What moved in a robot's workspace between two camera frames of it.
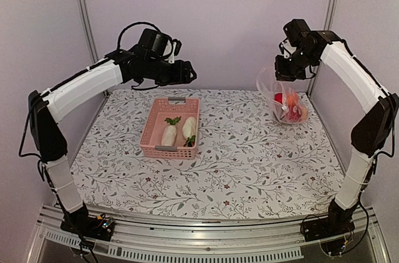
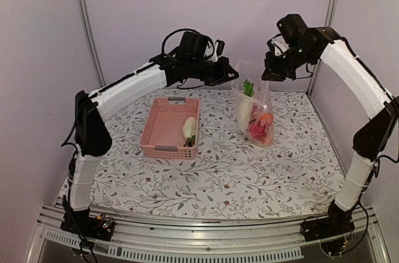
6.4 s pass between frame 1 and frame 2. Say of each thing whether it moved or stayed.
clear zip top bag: moved
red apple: moved
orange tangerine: moved
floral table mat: stayed
